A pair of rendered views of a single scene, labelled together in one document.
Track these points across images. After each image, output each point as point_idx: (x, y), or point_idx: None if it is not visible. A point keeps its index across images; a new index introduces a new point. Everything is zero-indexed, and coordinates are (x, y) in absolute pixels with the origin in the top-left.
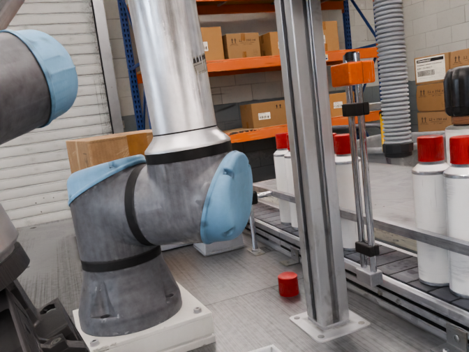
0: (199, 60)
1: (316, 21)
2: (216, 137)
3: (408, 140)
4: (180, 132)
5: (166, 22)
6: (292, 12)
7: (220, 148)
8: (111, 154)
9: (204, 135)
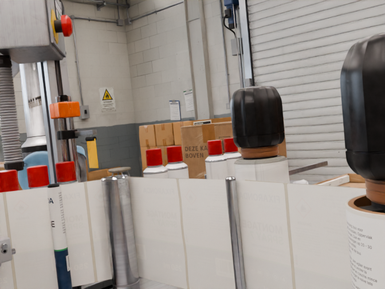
0: (32, 100)
1: (46, 77)
2: (32, 142)
3: (6, 161)
4: (27, 137)
5: (21, 82)
6: (38, 73)
7: (31, 148)
8: (192, 137)
9: (29, 140)
